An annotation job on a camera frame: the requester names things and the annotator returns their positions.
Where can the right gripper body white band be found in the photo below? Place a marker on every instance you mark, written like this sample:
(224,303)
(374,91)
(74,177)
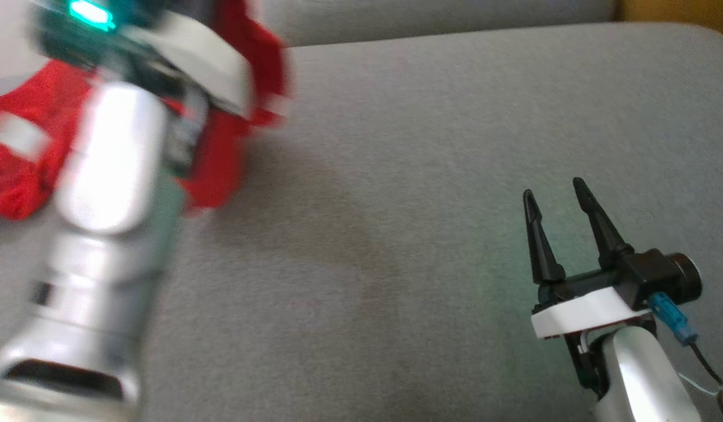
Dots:
(578,313)

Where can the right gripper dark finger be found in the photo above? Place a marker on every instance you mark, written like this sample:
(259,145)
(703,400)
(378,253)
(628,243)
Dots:
(601,228)
(540,246)

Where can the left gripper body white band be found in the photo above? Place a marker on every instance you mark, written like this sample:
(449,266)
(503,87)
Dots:
(185,53)

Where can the red white basketball jersey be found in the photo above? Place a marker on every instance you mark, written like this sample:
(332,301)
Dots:
(217,167)

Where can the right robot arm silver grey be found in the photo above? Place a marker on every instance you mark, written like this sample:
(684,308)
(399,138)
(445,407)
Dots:
(648,381)

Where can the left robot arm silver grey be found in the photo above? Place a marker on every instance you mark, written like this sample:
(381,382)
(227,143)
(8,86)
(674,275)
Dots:
(109,176)

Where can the grey sofa seat cushion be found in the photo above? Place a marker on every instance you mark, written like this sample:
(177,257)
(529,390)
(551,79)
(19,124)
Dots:
(426,176)

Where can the yellow sofa cushion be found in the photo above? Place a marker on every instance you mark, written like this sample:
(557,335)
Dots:
(678,14)

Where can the grey sofa back cushion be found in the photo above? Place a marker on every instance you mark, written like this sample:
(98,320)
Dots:
(431,17)

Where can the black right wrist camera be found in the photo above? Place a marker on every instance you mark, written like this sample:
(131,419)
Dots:
(660,272)

